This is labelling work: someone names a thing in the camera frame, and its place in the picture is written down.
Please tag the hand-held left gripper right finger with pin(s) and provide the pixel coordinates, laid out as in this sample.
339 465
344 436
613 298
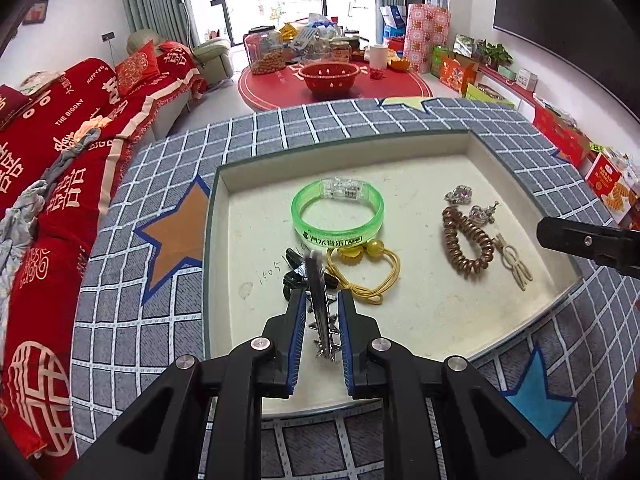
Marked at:
350 340

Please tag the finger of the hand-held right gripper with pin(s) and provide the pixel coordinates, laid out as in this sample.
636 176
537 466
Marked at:
590 242

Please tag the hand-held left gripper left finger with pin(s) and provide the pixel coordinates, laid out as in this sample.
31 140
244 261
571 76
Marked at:
295 340

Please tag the black toothed hair clip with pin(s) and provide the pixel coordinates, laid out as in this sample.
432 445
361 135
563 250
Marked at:
317 290

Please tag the shallow white tray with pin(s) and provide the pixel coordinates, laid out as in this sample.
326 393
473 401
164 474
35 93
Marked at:
420 320

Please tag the beige hair clip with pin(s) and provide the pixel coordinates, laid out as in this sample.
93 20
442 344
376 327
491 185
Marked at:
515 265

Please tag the silver jeweled hair clip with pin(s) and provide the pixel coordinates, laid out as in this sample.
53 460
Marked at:
484 212

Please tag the silver earring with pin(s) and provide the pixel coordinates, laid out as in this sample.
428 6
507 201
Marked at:
459 195

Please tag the red waffle print box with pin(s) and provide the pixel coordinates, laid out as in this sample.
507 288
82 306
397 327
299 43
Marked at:
610 187

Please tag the red patterned gift box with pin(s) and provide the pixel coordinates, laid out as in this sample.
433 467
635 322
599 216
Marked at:
560 135

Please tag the grey checked tablecloth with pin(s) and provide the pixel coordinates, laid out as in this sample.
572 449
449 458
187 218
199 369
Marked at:
150 340

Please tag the stack of green boxes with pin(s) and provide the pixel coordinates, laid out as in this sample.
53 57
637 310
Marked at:
490 95

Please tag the green potted plant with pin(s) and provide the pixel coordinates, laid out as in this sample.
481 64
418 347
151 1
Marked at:
492 54

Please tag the orange red gift box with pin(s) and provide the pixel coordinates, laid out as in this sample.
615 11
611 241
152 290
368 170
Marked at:
457 74

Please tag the red round table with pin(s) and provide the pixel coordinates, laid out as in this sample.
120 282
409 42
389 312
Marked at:
270 90

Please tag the red colander basket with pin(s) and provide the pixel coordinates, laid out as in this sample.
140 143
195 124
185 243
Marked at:
327 82

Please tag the red patterned wrapped bundle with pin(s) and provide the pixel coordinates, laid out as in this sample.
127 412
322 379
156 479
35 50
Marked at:
425 35

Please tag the white mug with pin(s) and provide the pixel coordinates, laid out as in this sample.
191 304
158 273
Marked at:
378 56

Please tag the large clear snack jar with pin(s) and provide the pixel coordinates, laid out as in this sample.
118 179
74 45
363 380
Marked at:
264 55

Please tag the small snack jar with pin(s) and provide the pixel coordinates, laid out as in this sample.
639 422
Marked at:
341 51

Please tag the light green armchair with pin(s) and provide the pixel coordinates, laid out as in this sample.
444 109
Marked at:
210 57

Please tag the grey braided blanket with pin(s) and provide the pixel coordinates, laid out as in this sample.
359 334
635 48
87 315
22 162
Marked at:
20 210

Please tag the red square cushion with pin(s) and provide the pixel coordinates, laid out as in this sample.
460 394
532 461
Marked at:
137 67

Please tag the red covered sofa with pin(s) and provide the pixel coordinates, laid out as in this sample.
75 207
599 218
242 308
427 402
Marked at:
50 110

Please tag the red rectangular pillow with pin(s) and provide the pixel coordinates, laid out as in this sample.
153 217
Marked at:
10 107

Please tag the grey green curtain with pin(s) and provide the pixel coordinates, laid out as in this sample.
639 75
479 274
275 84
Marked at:
150 0

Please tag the small red framed photo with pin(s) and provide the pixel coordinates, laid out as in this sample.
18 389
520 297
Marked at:
36 12

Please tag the black wall television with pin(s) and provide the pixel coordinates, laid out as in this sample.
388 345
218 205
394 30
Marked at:
575 15

